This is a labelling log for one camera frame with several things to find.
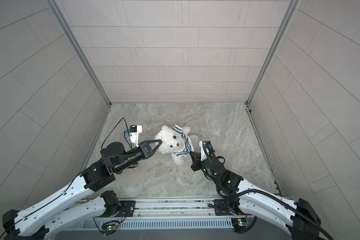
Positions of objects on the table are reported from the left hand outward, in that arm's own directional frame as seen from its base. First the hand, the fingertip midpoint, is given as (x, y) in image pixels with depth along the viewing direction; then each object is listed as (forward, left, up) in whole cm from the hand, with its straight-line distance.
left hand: (164, 143), depth 60 cm
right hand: (+2, -10, -17) cm, 20 cm away
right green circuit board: (-26, -34, -31) cm, 52 cm away
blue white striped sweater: (+4, -10, -11) cm, 16 cm away
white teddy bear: (+1, -3, -1) cm, 4 cm away
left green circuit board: (-27, +23, -27) cm, 45 cm away
